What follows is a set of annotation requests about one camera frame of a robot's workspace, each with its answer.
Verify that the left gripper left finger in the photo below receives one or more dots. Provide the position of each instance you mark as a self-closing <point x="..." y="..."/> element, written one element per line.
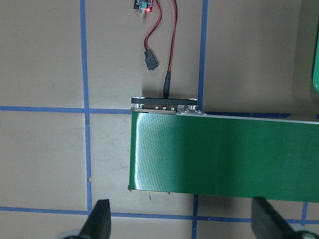
<point x="98" y="224"/>

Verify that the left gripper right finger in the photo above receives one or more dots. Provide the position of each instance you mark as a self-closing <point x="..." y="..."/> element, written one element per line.
<point x="267" y="223"/>

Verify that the green conveyor belt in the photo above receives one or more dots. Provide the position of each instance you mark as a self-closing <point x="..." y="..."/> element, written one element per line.
<point x="176" y="148"/>

